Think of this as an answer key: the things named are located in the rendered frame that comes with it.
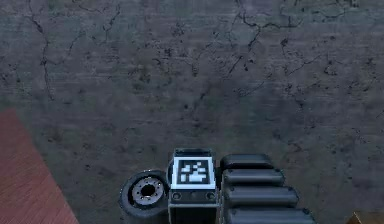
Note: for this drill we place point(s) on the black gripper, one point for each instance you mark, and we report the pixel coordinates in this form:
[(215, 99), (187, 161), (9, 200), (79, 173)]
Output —
[(146, 192)]

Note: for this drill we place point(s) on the brown wooden furniture corner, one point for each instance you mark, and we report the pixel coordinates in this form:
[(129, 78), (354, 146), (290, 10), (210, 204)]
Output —
[(366, 218)]

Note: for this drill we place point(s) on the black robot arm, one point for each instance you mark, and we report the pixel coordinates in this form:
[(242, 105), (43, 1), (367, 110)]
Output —
[(253, 196)]

